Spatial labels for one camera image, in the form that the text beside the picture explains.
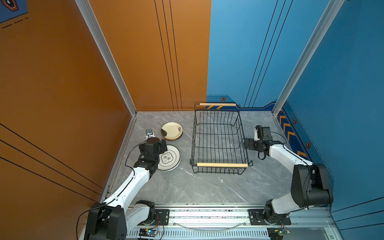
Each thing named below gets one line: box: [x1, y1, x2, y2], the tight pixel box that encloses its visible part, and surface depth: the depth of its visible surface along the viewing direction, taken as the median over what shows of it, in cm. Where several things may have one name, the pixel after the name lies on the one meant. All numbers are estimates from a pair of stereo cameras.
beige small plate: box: [162, 133, 183, 141], surface depth 104 cm
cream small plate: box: [161, 121, 184, 141], surface depth 107 cm
